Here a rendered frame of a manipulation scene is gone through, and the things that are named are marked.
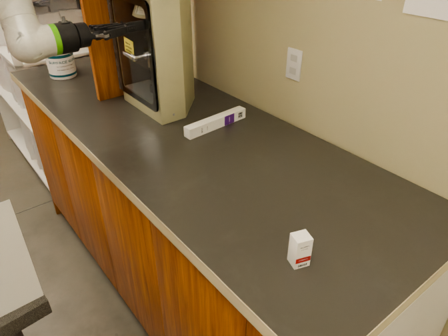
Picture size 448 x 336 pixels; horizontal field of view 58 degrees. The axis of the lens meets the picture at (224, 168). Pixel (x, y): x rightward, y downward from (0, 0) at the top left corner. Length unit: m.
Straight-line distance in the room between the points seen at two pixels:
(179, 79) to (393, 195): 0.85
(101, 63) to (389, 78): 1.13
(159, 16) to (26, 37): 0.43
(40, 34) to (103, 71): 0.55
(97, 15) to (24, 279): 1.13
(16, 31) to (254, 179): 0.80
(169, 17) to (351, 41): 0.61
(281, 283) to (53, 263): 1.72
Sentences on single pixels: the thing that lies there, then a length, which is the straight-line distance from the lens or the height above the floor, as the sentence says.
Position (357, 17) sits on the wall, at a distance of 1.38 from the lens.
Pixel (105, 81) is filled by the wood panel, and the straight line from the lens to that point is 1.84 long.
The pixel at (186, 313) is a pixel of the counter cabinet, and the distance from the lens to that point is 1.34.
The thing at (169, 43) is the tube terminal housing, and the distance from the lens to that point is 1.50.
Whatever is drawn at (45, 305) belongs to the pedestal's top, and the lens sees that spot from 0.99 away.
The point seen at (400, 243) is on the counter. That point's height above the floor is 0.94.
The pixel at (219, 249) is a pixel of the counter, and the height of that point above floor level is 0.94.
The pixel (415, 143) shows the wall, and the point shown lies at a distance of 1.35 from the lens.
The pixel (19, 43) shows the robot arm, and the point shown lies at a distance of 1.32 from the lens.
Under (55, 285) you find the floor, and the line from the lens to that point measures 2.35.
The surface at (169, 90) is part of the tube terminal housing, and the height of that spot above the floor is 1.07.
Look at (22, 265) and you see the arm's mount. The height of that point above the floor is 1.04.
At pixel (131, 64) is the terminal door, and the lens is 1.66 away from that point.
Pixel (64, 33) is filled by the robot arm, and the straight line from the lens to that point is 1.35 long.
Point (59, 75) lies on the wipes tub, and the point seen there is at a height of 0.96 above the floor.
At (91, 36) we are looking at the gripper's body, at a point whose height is 1.31.
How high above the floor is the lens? 1.64
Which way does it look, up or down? 33 degrees down
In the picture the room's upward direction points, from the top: straight up
